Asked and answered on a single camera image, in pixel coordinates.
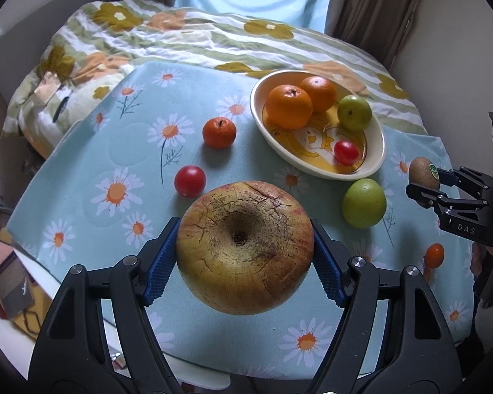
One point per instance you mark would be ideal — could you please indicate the green apple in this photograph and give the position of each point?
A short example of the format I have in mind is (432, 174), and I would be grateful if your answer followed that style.
(354, 113)
(364, 204)

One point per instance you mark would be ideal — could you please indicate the large orange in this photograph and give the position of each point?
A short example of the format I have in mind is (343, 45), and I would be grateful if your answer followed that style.
(287, 108)
(322, 92)

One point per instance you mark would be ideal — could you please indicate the cream bowl with bear print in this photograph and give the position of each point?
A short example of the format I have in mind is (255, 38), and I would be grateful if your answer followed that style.
(312, 143)

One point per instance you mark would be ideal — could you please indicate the red cherry tomato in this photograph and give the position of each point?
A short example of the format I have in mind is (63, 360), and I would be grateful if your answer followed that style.
(190, 180)
(346, 153)

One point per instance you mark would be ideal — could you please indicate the blue daisy tablecloth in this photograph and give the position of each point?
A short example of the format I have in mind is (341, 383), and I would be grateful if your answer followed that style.
(107, 139)

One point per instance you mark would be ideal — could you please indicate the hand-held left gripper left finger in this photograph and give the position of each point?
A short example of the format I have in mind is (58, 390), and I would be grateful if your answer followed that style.
(160, 262)

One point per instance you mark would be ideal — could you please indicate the large yellow russet apple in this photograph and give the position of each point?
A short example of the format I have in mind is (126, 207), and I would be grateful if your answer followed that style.
(238, 271)

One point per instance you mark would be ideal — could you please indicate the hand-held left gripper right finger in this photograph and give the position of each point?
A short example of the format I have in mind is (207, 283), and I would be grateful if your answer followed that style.
(328, 266)

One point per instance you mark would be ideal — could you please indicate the pink and brown box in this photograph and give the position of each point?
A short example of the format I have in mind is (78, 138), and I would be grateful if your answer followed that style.
(8, 283)

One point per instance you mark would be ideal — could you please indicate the brown curtain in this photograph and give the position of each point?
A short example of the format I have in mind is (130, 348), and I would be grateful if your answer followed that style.
(374, 8)

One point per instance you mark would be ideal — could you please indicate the striped floral quilt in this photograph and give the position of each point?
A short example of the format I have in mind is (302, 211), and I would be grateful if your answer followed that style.
(189, 33)

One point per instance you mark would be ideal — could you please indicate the small tangerine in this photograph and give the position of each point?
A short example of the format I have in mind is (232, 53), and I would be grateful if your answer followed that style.
(219, 133)

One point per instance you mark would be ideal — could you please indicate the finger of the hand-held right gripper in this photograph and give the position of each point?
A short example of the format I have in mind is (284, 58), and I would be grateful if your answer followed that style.
(439, 202)
(468, 180)

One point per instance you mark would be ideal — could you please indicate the brown kiwi with green sticker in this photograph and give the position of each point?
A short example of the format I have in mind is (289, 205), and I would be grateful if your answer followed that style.
(421, 172)

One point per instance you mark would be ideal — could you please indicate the small orange cherry tomato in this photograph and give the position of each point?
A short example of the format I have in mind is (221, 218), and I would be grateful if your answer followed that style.
(434, 255)

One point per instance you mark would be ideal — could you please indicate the person's right hand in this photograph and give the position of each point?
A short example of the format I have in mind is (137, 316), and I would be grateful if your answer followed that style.
(476, 258)

